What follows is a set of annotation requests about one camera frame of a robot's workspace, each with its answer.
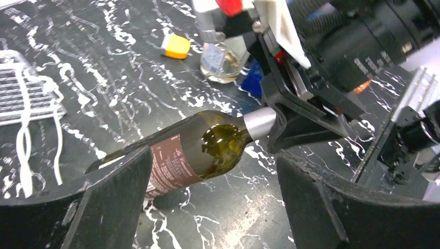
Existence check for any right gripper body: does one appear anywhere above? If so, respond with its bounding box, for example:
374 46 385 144
248 33 365 120

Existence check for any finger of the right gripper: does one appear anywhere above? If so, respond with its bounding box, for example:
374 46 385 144
266 103 348 154

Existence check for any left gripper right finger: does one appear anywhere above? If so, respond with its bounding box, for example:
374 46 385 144
276 151 439 248

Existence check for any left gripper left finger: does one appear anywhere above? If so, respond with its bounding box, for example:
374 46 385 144
1 147 152 248

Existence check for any blue liquor bottle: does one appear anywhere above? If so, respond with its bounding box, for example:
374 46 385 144
241 60 263 98

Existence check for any clear round glass bottle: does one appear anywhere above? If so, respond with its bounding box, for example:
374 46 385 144
191 0 246 84

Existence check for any dark silver-capped wine bottle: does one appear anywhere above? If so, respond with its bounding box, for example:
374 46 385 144
86 107 277 199

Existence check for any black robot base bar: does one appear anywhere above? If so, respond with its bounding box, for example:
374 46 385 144
351 101 439 201

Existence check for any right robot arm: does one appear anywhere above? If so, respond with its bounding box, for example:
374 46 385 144
249 1 439 154

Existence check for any orange wooden tiered shelf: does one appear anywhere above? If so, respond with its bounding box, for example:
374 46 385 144
353 79 372 95

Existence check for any yellow grey eraser block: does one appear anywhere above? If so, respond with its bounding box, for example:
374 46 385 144
160 34 190 59

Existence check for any white wire wine rack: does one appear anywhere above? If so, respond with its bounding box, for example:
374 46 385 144
1 50 66 198

